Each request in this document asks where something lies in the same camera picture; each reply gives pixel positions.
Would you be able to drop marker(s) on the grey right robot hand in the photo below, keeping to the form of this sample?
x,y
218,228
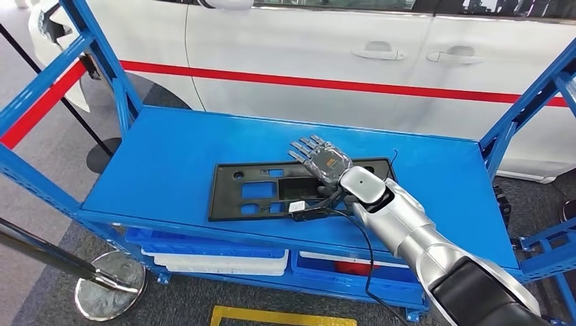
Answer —
x,y
328,162

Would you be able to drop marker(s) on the black plastic car trim panel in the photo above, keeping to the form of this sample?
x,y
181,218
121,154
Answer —
x,y
225,193

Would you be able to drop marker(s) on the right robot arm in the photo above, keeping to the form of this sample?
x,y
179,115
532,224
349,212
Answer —
x,y
405,216

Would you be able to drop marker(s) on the red barrier belt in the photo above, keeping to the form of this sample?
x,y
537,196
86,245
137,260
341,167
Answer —
x,y
40,105
315,83

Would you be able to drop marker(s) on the red object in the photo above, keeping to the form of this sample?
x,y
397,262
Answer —
x,y
355,268

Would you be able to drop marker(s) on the white car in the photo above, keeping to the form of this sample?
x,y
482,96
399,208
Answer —
x,y
292,40

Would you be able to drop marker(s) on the yellow floor tape square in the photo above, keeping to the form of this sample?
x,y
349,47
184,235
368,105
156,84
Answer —
x,y
270,315

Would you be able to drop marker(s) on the black barrier stanchion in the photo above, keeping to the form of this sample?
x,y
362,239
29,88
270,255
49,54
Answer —
x,y
104,157

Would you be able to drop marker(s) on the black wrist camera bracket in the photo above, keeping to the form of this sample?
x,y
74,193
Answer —
x,y
315,212

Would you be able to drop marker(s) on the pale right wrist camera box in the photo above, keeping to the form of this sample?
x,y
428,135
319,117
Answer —
x,y
297,207

